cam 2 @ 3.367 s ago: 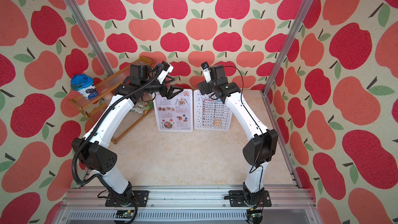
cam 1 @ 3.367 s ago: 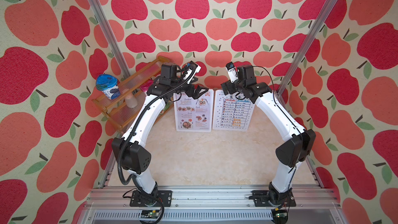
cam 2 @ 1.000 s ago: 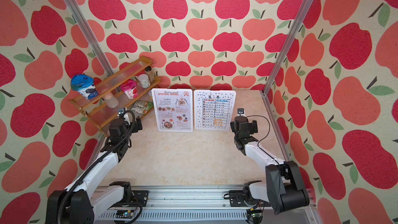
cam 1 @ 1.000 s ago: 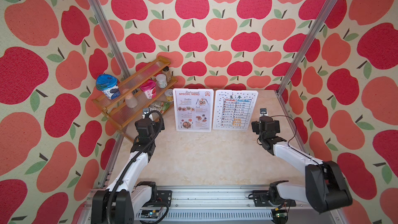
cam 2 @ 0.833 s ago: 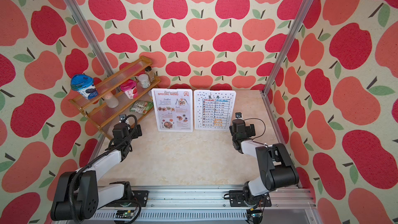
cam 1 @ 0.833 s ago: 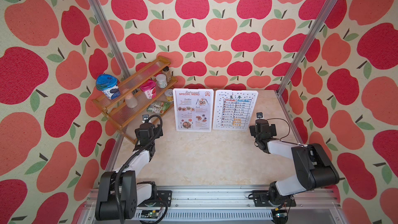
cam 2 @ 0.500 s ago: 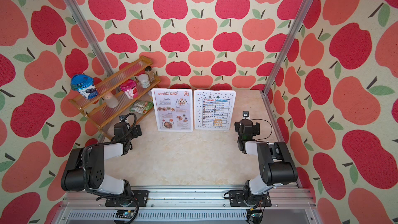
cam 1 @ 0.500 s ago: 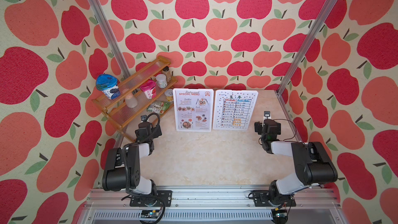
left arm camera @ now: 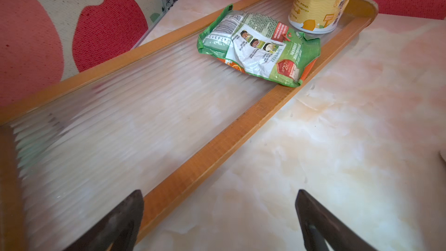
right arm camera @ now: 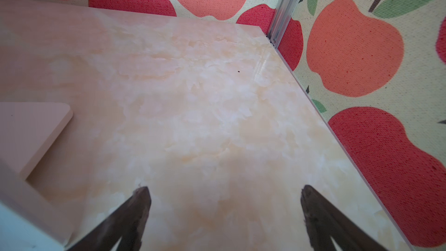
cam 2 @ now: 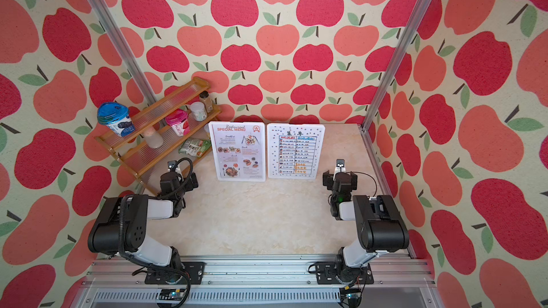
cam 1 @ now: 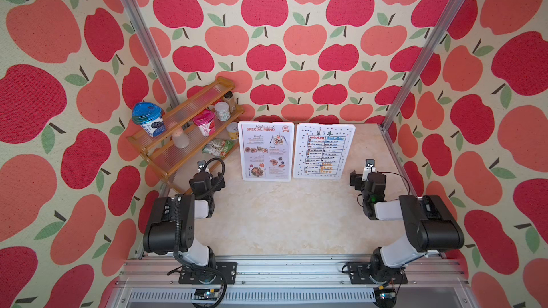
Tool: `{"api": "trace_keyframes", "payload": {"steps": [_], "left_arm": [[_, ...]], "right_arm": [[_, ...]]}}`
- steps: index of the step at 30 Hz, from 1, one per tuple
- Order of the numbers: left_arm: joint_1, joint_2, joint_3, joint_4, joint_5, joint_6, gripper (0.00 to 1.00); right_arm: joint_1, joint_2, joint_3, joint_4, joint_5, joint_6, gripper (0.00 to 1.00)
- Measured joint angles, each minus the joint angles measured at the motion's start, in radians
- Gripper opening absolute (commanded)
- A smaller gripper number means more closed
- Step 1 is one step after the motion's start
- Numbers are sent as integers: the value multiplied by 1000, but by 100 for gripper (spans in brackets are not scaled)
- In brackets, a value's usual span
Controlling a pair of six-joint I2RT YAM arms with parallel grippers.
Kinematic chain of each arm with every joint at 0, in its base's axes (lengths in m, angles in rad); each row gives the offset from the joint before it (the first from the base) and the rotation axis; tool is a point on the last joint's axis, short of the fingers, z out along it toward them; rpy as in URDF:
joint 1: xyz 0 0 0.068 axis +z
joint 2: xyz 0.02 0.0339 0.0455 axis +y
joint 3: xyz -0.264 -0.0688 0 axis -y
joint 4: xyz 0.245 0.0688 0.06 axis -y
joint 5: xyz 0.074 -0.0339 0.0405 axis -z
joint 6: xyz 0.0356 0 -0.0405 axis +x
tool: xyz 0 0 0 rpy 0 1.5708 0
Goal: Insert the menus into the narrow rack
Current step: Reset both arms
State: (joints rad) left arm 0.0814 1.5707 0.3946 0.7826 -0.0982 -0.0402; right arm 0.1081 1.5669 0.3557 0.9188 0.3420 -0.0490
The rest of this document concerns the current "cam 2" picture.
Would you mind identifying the white dotted menu sheet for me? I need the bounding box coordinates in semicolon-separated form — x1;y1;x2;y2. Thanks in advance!
267;123;325;178

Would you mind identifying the restaurant special menu sheet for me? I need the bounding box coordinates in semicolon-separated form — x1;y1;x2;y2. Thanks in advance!
211;121;265;180

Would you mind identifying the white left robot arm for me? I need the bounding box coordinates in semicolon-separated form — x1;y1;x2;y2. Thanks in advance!
87;171;198;276

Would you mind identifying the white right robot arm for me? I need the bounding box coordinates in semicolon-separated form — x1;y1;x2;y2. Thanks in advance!
314;171;410;286

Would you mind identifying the right white rack box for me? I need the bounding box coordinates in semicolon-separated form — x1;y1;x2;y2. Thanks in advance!
265;123;326;181

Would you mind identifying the white rack box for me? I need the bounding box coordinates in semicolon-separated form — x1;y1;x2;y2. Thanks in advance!
265;123;326;181
207;120;267;183

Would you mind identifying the left white rack box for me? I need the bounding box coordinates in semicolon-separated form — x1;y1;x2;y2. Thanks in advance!
207;120;267;183

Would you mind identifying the wooden spice shelf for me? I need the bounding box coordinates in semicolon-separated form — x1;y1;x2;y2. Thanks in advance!
95;77;221;194

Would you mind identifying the green snack packet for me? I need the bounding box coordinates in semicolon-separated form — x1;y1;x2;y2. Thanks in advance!
178;138;211;158

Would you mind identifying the clear plastic bottle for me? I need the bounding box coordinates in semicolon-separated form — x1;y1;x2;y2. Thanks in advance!
142;126;164;149

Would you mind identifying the pink lidded cup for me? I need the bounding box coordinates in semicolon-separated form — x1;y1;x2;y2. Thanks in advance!
165;108;190;137

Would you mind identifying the white lidded jar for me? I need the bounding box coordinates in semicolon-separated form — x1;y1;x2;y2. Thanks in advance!
189;101;208;121

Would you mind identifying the blue lidded yogurt cup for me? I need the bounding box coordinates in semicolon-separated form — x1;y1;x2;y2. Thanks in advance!
97;102;135;138

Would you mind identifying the black capped glass jar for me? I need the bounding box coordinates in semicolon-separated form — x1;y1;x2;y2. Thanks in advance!
199;91;213;113

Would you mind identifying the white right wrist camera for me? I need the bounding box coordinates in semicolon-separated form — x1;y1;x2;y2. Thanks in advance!
333;159;346;178

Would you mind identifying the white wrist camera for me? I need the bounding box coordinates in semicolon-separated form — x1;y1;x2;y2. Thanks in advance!
333;159;346;178
168;161;180;173

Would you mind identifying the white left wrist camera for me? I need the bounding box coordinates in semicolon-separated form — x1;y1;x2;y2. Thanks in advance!
168;161;180;173

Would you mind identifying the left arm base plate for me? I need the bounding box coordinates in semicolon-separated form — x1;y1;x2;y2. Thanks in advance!
144;262;205;286

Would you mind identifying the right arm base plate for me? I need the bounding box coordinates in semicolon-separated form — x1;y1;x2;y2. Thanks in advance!
308;262;374;286

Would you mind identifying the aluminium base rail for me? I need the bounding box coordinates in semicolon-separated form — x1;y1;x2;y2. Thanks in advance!
70;253;443;307

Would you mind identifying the right aluminium frame post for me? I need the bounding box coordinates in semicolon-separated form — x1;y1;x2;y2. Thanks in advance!
361;0;432;135

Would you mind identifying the aluminium frame post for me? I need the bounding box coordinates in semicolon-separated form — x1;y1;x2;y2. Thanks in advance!
361;0;432;135
87;0;157;105

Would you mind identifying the left aluminium frame post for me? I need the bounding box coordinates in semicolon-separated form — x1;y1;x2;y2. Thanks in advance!
87;0;157;105

